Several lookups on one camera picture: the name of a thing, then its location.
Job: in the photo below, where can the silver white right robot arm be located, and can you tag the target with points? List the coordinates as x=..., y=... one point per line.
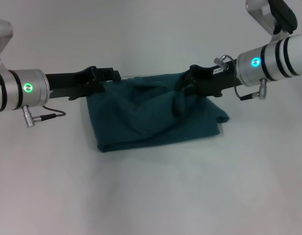
x=276, y=61

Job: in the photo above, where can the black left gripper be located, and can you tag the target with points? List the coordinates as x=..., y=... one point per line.
x=67, y=83

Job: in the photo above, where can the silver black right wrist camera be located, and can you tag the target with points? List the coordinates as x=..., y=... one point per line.
x=271, y=14

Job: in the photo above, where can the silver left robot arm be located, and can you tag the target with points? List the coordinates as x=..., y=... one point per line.
x=18, y=90

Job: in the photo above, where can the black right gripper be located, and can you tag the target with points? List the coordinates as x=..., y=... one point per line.
x=214, y=82

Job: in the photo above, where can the teal t-shirt with FREE print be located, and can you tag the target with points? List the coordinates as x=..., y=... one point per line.
x=153, y=110

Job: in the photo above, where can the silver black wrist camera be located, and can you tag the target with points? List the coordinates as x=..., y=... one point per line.
x=1, y=36
x=271, y=14

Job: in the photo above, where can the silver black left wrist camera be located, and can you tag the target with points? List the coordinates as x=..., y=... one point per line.
x=1, y=36

